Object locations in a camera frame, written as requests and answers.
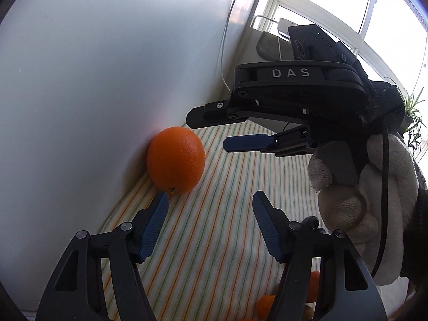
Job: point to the white window frame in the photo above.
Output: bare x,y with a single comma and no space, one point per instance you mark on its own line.
364,16

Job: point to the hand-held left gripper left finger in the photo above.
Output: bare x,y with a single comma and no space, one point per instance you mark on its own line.
153,220

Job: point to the large orange with stem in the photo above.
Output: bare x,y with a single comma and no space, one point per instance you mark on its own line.
175,159

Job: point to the striped cloth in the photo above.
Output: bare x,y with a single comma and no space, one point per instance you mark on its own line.
217,234

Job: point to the person's right forearm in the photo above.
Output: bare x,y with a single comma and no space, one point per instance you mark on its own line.
419,240

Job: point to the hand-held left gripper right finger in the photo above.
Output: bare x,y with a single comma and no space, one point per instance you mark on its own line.
266,220

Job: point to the potted spider plant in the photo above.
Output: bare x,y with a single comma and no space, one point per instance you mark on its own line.
413,113

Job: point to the person's right hand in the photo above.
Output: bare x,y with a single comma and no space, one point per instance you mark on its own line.
344,207

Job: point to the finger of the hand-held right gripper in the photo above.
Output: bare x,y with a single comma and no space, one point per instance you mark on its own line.
247,142
207,113

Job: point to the small tangerine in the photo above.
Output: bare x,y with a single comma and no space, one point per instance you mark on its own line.
266,307
313,287

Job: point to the grey windowsill cushion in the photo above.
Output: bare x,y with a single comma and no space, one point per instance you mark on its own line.
267,45

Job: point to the white power strip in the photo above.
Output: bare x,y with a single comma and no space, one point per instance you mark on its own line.
284,28

